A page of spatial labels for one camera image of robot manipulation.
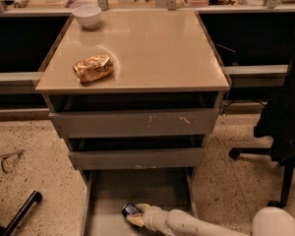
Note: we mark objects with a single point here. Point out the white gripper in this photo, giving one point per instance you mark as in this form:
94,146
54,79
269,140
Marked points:
152,216

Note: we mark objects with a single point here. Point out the blue pepsi can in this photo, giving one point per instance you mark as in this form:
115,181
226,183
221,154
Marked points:
130,209

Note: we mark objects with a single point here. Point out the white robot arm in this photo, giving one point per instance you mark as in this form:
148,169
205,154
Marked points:
269,221

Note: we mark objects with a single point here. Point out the bottom grey open drawer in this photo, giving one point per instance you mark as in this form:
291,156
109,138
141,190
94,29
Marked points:
109,190

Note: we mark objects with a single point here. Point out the middle grey drawer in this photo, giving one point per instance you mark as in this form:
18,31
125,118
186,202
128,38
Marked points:
136,159

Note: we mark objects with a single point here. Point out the top grey drawer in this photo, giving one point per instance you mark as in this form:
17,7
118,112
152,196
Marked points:
134,123

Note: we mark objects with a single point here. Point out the grey drawer cabinet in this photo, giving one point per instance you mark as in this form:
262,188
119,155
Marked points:
162,60

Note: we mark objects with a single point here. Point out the black chair leg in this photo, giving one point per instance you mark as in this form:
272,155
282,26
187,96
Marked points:
35,197

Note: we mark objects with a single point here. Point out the crumpled golden snack bag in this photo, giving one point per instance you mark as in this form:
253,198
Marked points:
93,68

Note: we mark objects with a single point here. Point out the black office chair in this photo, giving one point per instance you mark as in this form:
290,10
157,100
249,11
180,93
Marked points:
278,121

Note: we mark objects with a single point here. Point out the white bowl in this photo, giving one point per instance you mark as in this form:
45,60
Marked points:
87,16

